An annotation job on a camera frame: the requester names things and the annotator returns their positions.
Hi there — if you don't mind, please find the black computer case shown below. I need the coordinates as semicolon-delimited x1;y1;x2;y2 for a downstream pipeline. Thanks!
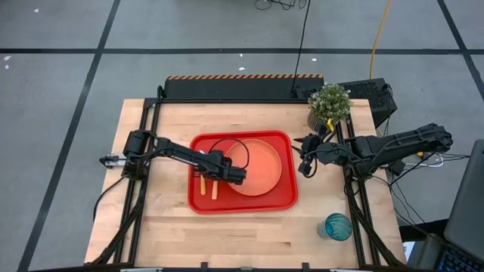
337;78;399;128

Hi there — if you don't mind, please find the teal faceted plastic cup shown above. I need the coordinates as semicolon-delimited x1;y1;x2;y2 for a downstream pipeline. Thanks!
316;212;353;242

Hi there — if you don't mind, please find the green plant in ribbed pot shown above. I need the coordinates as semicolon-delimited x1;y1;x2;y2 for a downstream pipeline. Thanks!
306;83;353;133

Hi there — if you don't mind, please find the orange round plate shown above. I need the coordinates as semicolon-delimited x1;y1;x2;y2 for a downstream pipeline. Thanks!
225;138;284;197

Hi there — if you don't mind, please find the black floor cable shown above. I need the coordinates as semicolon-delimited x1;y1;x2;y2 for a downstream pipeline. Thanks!
92;175;128;224

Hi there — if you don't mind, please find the black metal table frame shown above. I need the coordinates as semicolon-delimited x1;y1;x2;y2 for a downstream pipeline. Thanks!
88;85;408;271

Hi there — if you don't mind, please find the black box with hazard stripes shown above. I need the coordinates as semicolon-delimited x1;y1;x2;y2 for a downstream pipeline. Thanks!
164;74;325;100

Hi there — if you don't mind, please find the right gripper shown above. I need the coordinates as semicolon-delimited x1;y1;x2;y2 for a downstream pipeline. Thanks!
291;124;351;178

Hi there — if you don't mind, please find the grey laptop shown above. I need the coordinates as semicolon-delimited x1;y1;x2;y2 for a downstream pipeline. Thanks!
434;138;484;272

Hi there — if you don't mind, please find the black looped cable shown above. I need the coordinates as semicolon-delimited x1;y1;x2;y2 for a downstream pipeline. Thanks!
208;138;251;172

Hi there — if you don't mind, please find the spoon with yellow handle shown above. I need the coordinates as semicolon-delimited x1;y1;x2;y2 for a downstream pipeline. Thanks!
197;150;208;196

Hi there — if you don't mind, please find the red plastic tray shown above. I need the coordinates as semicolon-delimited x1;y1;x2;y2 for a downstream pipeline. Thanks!
187;129;299;215

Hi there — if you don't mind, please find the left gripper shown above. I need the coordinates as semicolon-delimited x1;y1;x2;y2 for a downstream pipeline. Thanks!
192;150;248;186

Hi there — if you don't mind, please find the black hanging cable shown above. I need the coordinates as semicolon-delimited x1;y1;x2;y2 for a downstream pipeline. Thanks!
290;0;312;95

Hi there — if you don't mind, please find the yellow hanging cable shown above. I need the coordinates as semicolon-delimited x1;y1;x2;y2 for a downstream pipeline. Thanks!
369;0;393;79

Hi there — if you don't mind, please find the tangled black cable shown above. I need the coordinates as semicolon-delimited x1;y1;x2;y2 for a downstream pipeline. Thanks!
253;0;308;11

